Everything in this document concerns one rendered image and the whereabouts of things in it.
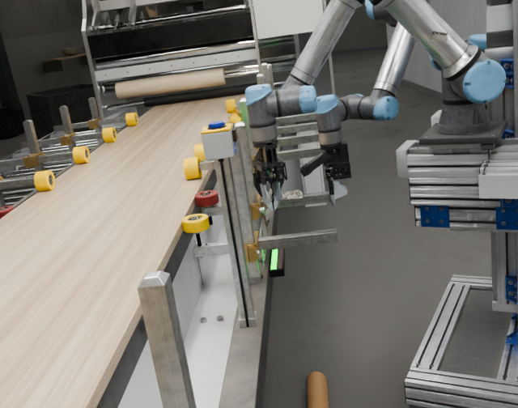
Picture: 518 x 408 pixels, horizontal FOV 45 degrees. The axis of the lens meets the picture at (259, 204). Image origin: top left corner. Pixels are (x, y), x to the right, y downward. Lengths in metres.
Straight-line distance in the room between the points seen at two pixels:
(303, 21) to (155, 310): 3.80
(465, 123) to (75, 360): 1.27
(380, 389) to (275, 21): 2.75
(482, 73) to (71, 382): 1.25
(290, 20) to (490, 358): 2.84
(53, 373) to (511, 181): 1.26
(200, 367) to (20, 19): 11.96
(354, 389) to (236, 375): 1.19
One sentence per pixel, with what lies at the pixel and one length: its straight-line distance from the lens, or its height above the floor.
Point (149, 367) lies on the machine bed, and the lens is 1.45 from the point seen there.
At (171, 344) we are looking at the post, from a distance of 0.81.
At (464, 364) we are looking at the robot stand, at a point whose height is 0.21.
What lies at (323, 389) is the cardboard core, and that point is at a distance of 2.47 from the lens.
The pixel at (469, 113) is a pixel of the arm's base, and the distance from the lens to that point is 1.93.
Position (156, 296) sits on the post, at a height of 1.15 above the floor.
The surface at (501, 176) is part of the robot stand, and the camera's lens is 1.82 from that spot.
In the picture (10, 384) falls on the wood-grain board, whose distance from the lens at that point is 1.23.
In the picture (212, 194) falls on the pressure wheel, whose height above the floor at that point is 0.91.
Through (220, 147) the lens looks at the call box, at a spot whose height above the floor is 1.18.
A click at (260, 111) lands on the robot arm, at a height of 1.21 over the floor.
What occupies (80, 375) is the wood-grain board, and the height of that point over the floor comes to 0.90.
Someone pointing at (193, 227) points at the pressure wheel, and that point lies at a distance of 1.83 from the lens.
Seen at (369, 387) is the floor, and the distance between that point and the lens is 2.59.
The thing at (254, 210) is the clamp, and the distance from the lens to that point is 2.01.
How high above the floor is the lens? 1.47
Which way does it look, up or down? 17 degrees down
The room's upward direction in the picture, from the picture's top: 8 degrees counter-clockwise
